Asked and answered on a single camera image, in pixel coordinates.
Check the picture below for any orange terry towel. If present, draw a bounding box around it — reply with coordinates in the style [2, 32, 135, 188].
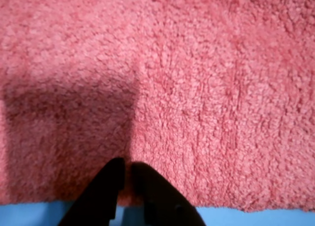
[0, 0, 315, 213]

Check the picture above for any grey table mat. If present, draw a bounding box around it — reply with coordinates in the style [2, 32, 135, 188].
[0, 200, 315, 226]

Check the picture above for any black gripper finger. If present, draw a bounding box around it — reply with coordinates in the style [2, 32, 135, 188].
[59, 158, 126, 226]
[132, 162, 205, 226]

